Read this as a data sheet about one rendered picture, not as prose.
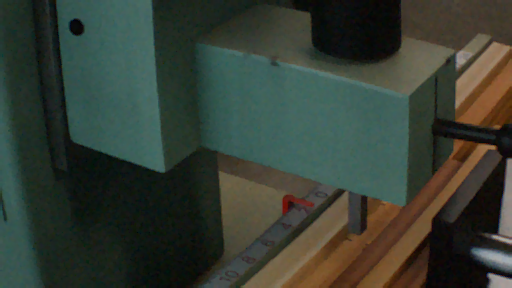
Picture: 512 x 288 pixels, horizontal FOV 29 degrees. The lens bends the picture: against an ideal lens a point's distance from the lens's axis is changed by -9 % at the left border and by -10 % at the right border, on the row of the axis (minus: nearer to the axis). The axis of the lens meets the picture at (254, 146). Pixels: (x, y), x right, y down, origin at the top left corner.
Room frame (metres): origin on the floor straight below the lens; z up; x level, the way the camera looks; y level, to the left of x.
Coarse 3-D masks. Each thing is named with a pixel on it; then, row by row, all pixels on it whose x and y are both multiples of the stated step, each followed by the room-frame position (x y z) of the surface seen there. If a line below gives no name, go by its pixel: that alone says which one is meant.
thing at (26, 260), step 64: (0, 0) 0.55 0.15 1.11; (0, 64) 0.55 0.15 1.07; (0, 128) 0.55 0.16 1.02; (0, 192) 0.55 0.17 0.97; (64, 192) 0.58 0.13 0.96; (128, 192) 0.63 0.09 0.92; (192, 192) 0.69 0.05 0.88; (0, 256) 0.56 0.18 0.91; (64, 256) 0.57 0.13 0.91; (128, 256) 0.62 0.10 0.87; (192, 256) 0.68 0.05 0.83
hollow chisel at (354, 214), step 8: (352, 192) 0.53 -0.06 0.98; (352, 200) 0.53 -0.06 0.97; (360, 200) 0.52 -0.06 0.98; (352, 208) 0.53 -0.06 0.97; (360, 208) 0.52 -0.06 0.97; (352, 216) 0.53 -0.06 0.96; (360, 216) 0.52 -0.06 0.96; (352, 224) 0.53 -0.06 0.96; (360, 224) 0.52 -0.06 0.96; (352, 232) 0.53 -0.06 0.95; (360, 232) 0.52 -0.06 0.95
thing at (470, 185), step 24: (480, 168) 0.52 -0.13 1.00; (504, 168) 0.53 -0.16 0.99; (456, 192) 0.49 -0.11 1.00; (480, 192) 0.49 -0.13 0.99; (456, 216) 0.47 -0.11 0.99; (480, 216) 0.50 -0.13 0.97; (432, 240) 0.47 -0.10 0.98; (456, 240) 0.47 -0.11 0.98; (480, 240) 0.49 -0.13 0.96; (504, 240) 0.48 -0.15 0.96; (432, 264) 0.47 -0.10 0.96; (456, 264) 0.47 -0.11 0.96; (480, 264) 0.48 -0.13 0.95; (504, 264) 0.47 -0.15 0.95
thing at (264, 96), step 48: (240, 48) 0.53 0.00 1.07; (288, 48) 0.53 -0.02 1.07; (432, 48) 0.53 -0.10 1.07; (240, 96) 0.53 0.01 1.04; (288, 96) 0.51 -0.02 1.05; (336, 96) 0.50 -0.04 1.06; (384, 96) 0.48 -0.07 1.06; (432, 96) 0.50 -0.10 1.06; (240, 144) 0.53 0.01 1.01; (288, 144) 0.51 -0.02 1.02; (336, 144) 0.50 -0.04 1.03; (384, 144) 0.48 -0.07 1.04; (432, 144) 0.50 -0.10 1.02; (384, 192) 0.48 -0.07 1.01
